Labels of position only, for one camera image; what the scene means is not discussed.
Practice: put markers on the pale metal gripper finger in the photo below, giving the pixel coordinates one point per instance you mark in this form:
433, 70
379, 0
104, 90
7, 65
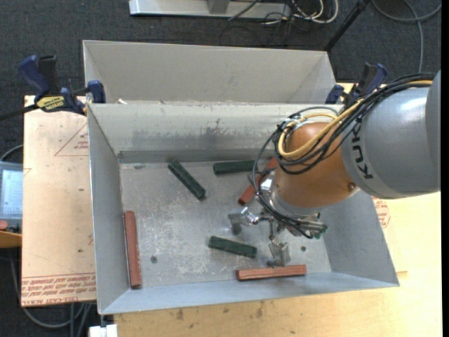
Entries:
280, 253
238, 223

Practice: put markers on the red-brown flat block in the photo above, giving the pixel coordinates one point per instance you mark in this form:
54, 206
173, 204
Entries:
247, 194
271, 272
132, 249

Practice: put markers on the dark green flat block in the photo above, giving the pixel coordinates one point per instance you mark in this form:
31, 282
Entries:
232, 167
232, 246
186, 179

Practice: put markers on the grey metal bin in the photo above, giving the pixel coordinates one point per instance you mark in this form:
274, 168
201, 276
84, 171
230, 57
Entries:
182, 205

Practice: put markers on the brown cardboard board, red print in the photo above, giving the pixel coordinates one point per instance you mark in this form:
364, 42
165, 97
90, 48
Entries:
56, 205

